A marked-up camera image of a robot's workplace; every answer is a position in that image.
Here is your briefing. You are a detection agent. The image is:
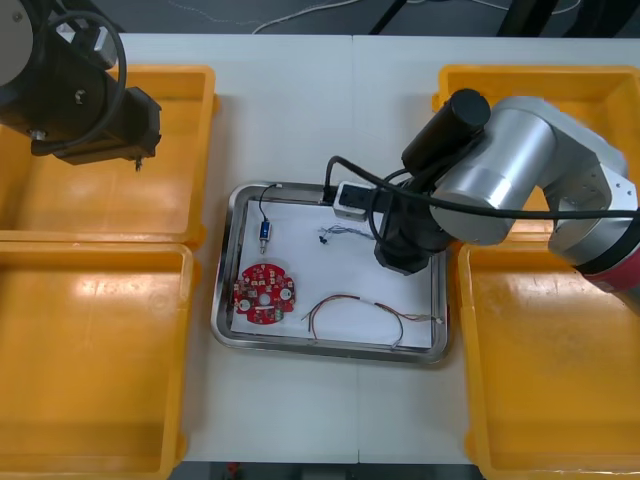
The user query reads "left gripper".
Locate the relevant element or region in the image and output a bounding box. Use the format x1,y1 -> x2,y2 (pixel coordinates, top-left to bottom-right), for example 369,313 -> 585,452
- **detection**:
116,86 -> 164,174

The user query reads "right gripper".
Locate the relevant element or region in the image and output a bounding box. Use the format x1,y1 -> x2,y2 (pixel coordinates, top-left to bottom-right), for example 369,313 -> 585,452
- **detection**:
372,191 -> 454,277

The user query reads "round red circuit board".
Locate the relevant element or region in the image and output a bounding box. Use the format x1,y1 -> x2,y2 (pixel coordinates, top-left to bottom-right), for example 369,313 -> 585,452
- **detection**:
232,256 -> 300,327

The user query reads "yellow-orange plastic bin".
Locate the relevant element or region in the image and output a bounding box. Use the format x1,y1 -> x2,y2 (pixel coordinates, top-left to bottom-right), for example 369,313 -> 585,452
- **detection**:
0,241 -> 204,477
456,241 -> 640,477
430,63 -> 640,242
0,64 -> 222,247

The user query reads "solenoid with blue label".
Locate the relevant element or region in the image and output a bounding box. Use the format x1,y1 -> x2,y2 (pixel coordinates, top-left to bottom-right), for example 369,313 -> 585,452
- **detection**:
256,183 -> 284,257

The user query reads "steel tray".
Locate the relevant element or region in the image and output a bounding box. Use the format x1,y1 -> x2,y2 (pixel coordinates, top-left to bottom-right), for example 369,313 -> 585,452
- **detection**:
211,181 -> 452,370

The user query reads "black stand leg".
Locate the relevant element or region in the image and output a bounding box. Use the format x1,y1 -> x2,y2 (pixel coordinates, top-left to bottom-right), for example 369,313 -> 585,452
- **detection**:
368,0 -> 410,37
493,0 -> 565,38

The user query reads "blue-white wire harness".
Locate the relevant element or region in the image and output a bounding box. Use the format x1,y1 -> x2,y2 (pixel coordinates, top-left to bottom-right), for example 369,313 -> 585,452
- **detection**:
315,223 -> 377,247

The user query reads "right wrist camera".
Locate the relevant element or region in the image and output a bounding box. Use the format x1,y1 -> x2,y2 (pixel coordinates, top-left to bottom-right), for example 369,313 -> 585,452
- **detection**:
333,181 -> 375,222

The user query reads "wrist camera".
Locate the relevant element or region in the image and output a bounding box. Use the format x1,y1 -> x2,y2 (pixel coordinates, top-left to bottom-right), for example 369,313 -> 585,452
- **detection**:
333,181 -> 375,222
54,12 -> 120,70

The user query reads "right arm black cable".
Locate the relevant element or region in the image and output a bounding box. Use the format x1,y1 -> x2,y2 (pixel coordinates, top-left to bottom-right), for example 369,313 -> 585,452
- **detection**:
323,155 -> 640,222

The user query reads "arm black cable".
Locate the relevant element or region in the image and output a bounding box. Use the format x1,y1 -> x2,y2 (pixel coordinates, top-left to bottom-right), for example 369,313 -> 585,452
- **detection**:
30,10 -> 130,157
323,155 -> 640,222

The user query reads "red twisted wire harness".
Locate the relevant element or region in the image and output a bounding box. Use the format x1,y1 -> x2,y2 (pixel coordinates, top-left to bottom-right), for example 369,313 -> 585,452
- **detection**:
299,293 -> 445,350

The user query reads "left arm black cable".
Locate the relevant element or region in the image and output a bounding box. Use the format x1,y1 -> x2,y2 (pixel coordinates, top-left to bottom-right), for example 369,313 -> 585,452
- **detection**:
30,10 -> 130,157

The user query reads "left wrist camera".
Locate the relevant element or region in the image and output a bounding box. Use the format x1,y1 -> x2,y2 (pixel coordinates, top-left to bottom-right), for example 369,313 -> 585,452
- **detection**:
54,12 -> 120,70

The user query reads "white floor cable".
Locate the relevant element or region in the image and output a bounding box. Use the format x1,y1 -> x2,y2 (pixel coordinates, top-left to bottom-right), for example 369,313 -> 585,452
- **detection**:
251,0 -> 362,36

